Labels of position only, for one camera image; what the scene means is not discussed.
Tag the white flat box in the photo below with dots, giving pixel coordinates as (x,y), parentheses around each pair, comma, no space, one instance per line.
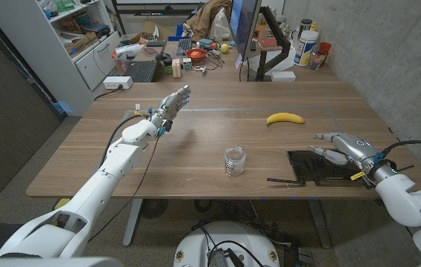
(283,76)

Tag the pale pink block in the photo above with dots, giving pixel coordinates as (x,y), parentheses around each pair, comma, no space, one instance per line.
(176,68)

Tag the grey table leg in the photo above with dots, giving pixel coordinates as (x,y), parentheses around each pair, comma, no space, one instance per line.
(132,222)
(318,222)

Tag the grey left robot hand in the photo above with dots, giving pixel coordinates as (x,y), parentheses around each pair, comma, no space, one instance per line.
(171,105)

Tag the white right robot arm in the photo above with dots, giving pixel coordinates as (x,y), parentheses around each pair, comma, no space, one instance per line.
(410,204)

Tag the yellow toy banana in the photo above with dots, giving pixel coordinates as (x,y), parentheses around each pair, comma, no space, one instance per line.
(285,118)

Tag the brown jacket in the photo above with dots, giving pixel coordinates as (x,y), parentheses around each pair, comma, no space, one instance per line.
(205,16)

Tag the red bowl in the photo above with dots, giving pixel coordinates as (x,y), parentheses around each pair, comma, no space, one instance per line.
(196,55)

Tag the white shelf cabinet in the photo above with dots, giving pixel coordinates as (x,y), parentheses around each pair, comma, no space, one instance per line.
(62,55)

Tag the white spray bottle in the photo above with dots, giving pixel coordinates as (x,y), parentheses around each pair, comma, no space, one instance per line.
(128,51)

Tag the pink sticky note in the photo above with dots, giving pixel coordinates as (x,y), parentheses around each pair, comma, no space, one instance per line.
(238,61)

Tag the black laptop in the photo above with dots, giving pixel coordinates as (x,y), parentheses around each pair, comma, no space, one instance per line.
(144,70)

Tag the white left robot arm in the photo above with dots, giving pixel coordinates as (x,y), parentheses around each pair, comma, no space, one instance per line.
(99,185)

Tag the rubik's cube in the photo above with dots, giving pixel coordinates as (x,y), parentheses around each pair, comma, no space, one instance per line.
(187,63)

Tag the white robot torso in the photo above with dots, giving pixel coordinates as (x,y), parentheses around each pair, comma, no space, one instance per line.
(229,241)

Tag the computer monitor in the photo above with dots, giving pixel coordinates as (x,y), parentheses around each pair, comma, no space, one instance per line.
(245,22)

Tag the yellow ball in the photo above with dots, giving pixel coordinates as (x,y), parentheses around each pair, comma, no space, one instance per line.
(225,47)

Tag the white power strip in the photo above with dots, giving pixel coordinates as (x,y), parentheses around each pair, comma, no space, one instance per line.
(117,82)

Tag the white plastic tub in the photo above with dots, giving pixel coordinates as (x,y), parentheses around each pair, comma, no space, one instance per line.
(305,48)

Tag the red cup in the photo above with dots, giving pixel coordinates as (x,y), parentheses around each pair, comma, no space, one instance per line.
(325,48)

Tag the clear glass jar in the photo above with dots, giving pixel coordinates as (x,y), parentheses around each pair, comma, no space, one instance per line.
(235,161)

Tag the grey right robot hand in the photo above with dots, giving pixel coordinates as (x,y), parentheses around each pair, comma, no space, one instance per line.
(351,148)

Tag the white plastic bag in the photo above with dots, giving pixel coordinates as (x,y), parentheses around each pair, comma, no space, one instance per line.
(221,26)

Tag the small clear glass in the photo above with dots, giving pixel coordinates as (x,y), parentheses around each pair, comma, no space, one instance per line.
(316,60)

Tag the black lidded jar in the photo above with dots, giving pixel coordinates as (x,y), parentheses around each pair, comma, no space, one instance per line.
(305,26)

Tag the yellow pad on floor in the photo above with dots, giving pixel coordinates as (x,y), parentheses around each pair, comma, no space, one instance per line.
(59,203)

